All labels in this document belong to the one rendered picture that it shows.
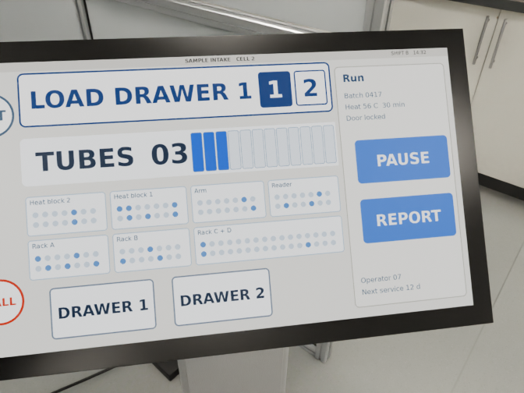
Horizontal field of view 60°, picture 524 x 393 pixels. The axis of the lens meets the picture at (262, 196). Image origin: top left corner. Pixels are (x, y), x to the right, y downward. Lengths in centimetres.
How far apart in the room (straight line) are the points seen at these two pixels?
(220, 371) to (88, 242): 31
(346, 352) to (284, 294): 121
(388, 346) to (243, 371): 106
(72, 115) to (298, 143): 22
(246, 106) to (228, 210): 10
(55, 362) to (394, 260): 33
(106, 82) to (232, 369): 42
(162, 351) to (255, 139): 22
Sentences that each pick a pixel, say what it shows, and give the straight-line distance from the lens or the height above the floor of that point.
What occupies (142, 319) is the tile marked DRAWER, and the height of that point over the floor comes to 99.
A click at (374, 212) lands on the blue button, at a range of 47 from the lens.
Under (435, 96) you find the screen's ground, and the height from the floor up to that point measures 114.
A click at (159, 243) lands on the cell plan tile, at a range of 44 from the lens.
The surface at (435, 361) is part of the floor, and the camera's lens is 172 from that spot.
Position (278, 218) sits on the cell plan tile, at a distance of 45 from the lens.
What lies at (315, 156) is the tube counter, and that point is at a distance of 46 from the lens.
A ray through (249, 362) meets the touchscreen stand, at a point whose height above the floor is 77.
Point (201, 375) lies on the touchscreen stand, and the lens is 69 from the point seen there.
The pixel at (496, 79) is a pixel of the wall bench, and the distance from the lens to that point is 231.
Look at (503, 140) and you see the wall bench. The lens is 240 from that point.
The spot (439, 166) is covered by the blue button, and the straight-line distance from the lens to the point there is 50.
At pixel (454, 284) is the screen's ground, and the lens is 51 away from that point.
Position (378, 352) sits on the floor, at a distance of 168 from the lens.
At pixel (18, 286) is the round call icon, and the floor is 103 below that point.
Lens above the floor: 134
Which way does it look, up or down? 37 degrees down
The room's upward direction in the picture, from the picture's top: 1 degrees clockwise
